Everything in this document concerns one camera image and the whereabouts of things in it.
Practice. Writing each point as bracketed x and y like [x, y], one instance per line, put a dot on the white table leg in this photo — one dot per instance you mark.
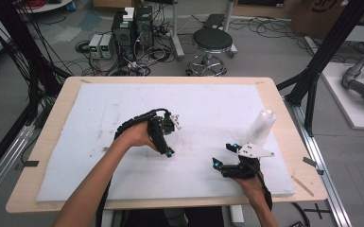
[237, 216]
[107, 219]

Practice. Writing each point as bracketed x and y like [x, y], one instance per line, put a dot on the grey power supply unit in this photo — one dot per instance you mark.
[95, 45]
[106, 46]

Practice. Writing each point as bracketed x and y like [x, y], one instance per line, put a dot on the black computer tower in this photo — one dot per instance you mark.
[123, 34]
[144, 26]

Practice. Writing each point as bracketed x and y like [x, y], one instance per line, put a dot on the blue tape roll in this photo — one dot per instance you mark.
[71, 6]

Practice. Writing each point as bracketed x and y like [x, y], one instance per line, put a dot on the person's dark trousers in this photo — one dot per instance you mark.
[170, 217]

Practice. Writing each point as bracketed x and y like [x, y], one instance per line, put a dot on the black round stool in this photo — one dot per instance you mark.
[212, 39]

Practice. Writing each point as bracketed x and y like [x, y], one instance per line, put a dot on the aluminium floor rail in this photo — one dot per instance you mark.
[320, 164]
[3, 164]

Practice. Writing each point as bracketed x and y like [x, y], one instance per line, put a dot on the person's left hand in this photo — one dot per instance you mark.
[138, 135]

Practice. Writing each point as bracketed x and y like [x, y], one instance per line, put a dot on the white metal stand leg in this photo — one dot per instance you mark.
[230, 28]
[176, 34]

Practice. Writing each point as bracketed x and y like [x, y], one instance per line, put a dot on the person's right hand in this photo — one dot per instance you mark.
[253, 189]

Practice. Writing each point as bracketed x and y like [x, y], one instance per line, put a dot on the stack of clear plastic cups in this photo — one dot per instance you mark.
[260, 127]

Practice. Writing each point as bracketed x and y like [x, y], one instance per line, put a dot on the white floor panel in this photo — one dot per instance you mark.
[350, 101]

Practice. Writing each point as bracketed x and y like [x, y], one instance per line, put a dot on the white foam mat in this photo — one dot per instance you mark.
[201, 104]

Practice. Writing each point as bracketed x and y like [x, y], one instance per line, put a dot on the black metal frame post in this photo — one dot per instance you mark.
[19, 47]
[324, 53]

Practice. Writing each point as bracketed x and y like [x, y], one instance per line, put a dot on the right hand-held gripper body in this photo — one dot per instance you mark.
[242, 168]

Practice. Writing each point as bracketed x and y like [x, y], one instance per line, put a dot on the brown cardboard box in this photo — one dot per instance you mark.
[315, 15]

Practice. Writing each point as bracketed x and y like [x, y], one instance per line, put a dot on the small white box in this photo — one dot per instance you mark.
[128, 14]

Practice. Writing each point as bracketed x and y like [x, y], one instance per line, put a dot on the clear disposable cup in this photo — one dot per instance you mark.
[174, 139]

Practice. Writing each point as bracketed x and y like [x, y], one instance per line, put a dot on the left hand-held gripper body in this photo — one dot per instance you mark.
[159, 130]

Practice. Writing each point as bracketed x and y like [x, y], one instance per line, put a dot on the black tape strip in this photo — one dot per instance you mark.
[31, 163]
[309, 161]

